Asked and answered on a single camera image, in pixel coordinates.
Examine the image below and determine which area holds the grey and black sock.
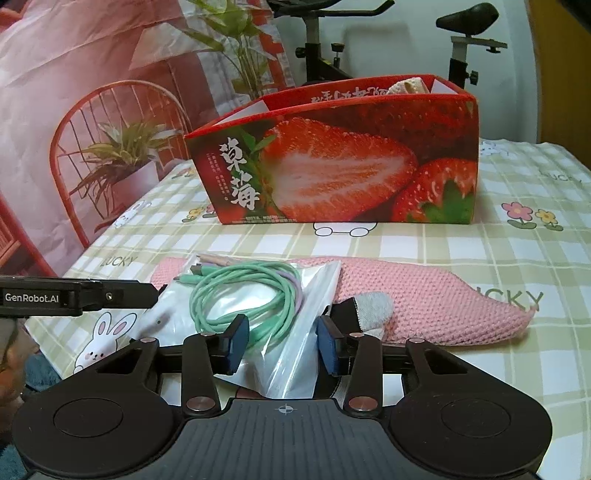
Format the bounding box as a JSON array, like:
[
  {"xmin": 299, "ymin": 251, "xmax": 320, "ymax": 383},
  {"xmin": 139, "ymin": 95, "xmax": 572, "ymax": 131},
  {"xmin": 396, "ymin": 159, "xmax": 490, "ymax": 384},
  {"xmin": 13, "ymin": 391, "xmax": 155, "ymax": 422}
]
[{"xmin": 330, "ymin": 292, "xmax": 395, "ymax": 344}]

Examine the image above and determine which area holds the mint green cable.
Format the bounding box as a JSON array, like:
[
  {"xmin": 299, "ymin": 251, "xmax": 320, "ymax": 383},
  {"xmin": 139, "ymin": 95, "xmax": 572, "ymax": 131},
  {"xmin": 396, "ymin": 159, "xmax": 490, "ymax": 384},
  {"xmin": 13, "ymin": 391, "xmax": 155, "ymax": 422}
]
[{"xmin": 173, "ymin": 262, "xmax": 303, "ymax": 348}]

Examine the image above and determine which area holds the person's left hand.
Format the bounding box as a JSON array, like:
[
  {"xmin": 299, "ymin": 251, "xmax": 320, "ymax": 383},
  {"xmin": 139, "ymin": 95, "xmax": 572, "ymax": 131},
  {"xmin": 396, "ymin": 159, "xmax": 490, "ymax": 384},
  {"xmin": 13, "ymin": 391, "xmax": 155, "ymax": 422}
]
[{"xmin": 0, "ymin": 320, "xmax": 32, "ymax": 407}]

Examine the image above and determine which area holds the beige knitted cloth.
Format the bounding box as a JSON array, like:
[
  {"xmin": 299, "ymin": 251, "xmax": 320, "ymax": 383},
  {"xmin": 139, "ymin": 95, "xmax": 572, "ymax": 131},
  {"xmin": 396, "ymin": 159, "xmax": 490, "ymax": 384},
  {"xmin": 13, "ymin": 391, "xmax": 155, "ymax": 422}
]
[{"xmin": 387, "ymin": 76, "xmax": 437, "ymax": 95}]

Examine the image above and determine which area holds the wooden door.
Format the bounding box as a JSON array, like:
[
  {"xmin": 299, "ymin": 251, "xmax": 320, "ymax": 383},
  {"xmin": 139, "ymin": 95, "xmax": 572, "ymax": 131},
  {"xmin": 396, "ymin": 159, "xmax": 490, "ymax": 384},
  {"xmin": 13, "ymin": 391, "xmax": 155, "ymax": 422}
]
[{"xmin": 529, "ymin": 0, "xmax": 591, "ymax": 144}]

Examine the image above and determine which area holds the light purple cable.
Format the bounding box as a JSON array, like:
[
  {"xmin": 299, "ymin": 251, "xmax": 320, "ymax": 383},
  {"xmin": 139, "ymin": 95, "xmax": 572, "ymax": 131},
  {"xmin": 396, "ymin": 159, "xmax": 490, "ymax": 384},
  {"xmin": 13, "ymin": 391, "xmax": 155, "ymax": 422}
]
[{"xmin": 191, "ymin": 251, "xmax": 304, "ymax": 324}]

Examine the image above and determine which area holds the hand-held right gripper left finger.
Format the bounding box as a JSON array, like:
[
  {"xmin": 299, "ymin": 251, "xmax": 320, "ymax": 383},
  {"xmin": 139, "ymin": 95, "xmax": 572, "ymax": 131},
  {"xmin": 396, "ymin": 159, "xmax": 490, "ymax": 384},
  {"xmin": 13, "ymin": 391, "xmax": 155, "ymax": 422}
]
[{"xmin": 95, "ymin": 315, "xmax": 250, "ymax": 418}]

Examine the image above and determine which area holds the pink knitted cloth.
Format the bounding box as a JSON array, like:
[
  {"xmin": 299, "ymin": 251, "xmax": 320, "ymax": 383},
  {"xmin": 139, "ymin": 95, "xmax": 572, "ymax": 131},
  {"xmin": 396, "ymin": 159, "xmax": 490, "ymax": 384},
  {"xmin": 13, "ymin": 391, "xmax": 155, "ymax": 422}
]
[{"xmin": 150, "ymin": 256, "xmax": 542, "ymax": 347}]

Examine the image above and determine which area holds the black exercise bike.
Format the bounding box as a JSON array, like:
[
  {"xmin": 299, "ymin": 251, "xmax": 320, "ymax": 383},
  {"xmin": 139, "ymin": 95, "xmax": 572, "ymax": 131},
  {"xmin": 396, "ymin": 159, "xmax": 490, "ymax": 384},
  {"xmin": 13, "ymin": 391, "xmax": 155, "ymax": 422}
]
[{"xmin": 268, "ymin": 0, "xmax": 509, "ymax": 93}]

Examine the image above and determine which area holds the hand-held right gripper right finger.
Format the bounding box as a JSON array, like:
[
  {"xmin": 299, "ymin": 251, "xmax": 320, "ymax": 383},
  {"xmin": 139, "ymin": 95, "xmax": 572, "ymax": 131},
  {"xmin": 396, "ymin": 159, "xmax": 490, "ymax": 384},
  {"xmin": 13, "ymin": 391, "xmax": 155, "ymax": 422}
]
[{"xmin": 316, "ymin": 316, "xmax": 465, "ymax": 415}]

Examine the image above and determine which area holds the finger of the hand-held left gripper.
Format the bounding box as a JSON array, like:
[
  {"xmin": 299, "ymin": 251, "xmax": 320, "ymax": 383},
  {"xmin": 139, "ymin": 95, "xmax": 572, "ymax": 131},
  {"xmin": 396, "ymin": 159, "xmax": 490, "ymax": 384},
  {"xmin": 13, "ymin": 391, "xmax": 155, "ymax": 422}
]
[{"xmin": 76, "ymin": 280, "xmax": 158, "ymax": 317}]

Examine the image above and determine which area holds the clear plastic zip bag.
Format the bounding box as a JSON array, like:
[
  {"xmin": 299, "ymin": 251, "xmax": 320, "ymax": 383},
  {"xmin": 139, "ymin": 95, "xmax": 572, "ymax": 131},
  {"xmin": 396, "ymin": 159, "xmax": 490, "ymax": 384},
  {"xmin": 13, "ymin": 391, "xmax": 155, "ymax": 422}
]
[{"xmin": 127, "ymin": 261, "xmax": 342, "ymax": 400}]

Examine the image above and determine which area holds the red strawberry print cardboard box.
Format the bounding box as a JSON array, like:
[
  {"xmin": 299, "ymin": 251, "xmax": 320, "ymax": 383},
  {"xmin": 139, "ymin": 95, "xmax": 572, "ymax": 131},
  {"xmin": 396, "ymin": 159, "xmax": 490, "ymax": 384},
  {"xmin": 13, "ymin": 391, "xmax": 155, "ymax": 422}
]
[{"xmin": 184, "ymin": 74, "xmax": 481, "ymax": 227}]

